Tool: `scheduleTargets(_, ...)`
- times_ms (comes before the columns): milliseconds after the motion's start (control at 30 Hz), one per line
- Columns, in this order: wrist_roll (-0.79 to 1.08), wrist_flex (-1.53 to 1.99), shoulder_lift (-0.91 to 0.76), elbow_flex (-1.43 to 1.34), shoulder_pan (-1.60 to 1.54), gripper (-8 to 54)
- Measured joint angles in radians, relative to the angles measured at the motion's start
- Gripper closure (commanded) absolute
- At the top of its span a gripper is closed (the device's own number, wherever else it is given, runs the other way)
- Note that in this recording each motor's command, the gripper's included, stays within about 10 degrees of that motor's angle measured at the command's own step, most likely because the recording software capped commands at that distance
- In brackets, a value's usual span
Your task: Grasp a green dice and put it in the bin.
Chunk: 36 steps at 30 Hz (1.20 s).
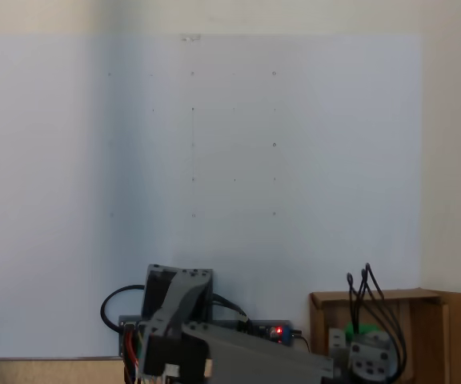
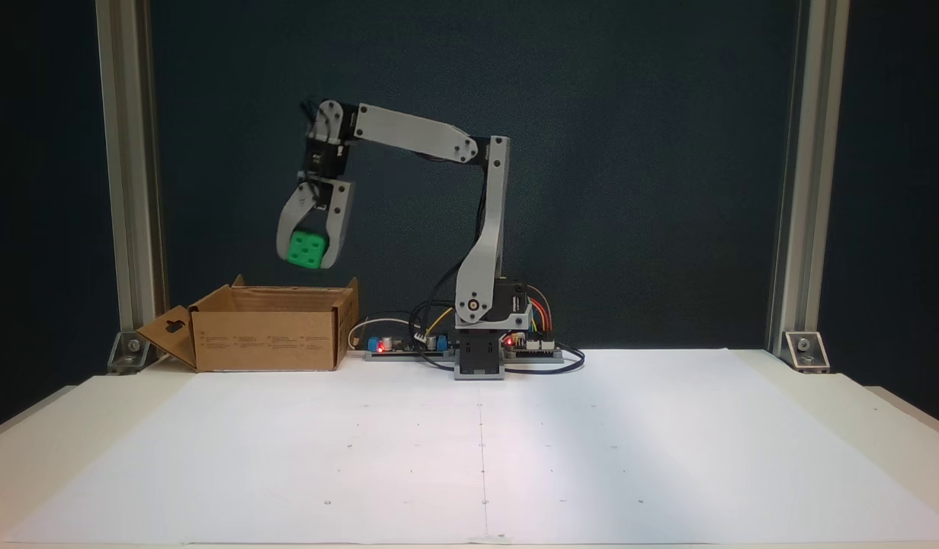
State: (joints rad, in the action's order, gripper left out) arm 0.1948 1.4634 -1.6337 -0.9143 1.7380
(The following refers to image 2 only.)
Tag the aluminium frame post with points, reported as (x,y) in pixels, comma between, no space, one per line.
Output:
(809,191)
(130,191)

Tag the circuit board with blue parts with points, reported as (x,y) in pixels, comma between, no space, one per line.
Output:
(397,345)

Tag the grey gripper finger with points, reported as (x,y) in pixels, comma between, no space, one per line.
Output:
(340,229)
(290,221)

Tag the green dice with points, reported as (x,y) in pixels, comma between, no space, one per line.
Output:
(308,248)

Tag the large white paper sheet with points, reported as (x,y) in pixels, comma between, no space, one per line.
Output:
(363,457)

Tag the metal corner bracket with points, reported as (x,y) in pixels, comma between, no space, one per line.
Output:
(130,352)
(805,351)

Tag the brown cardboard box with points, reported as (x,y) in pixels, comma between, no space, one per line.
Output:
(264,339)

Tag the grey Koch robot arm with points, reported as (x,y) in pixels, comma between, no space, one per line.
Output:
(488,252)

